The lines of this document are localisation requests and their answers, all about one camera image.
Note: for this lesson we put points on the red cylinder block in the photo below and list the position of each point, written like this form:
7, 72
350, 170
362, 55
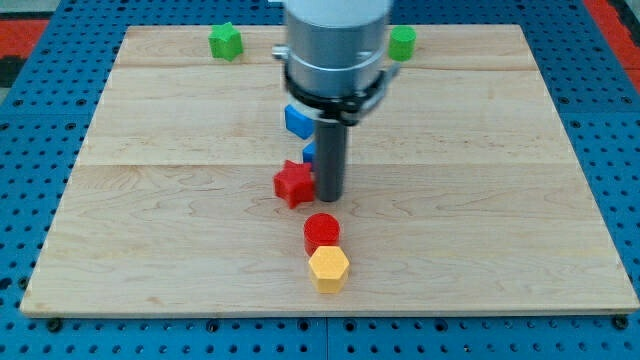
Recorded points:
320, 229

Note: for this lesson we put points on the green star block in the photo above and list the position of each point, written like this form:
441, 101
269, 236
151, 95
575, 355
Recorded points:
225, 42

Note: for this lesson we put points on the blue cube block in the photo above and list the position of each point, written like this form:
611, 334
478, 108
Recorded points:
297, 123

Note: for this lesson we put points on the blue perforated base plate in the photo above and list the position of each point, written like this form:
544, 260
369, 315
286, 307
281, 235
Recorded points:
45, 116

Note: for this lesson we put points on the red star block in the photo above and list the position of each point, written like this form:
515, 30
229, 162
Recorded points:
294, 183

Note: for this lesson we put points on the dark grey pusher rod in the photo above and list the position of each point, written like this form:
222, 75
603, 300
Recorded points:
329, 160

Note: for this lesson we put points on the yellow hexagon block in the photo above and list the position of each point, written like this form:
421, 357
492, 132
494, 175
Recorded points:
329, 269

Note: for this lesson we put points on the small blue block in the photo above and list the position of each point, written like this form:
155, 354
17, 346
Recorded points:
308, 152

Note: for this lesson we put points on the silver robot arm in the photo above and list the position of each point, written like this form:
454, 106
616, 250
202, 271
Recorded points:
332, 65

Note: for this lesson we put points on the green cylinder block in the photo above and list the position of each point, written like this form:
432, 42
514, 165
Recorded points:
402, 43

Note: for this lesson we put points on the wooden board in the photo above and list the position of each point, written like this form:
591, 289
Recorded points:
462, 196

